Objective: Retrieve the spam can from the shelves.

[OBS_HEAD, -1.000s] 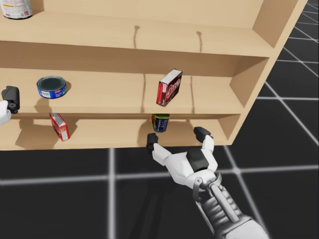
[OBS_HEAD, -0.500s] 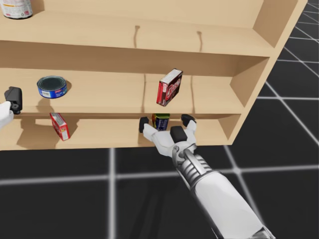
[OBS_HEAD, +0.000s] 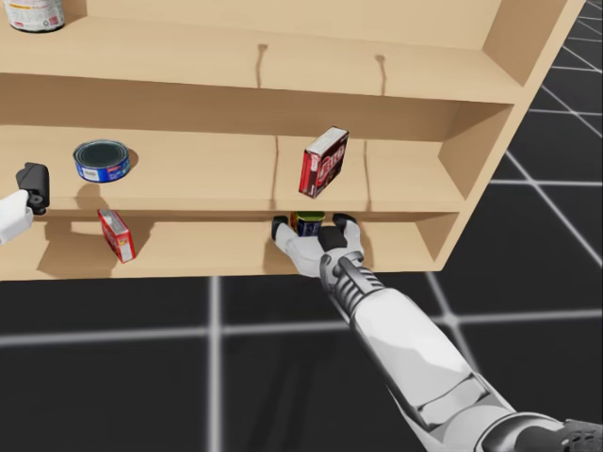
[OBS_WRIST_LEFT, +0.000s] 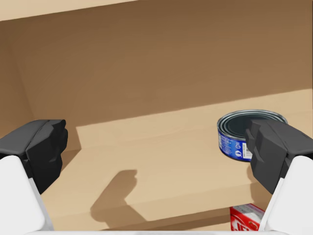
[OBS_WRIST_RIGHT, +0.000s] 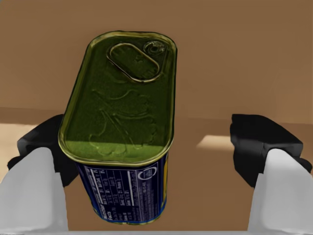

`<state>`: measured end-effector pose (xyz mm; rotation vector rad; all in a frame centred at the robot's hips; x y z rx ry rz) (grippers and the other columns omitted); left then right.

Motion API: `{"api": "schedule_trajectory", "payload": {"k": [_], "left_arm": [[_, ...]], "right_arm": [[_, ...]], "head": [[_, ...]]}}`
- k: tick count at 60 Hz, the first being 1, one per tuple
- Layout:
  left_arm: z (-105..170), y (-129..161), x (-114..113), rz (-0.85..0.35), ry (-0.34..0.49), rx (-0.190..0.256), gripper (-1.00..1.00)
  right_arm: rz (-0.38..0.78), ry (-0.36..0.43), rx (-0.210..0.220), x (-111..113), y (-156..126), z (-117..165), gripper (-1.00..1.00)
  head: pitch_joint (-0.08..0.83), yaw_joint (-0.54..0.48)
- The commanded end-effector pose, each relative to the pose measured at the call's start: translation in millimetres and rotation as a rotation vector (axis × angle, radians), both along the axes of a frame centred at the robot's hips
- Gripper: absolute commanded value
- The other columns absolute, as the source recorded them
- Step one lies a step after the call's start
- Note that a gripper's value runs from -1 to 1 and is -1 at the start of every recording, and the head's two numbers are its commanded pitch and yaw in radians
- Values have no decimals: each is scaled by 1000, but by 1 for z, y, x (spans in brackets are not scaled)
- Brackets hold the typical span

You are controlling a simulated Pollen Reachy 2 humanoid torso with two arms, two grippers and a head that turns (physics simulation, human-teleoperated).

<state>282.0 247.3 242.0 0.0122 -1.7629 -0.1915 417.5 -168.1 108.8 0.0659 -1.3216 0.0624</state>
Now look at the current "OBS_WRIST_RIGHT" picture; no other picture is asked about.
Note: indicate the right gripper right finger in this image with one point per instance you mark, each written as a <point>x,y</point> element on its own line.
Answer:
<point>274,176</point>

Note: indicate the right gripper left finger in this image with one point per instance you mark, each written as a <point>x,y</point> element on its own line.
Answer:
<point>31,176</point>

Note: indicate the green and blue rectangular can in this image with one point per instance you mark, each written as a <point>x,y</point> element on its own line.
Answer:
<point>117,105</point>

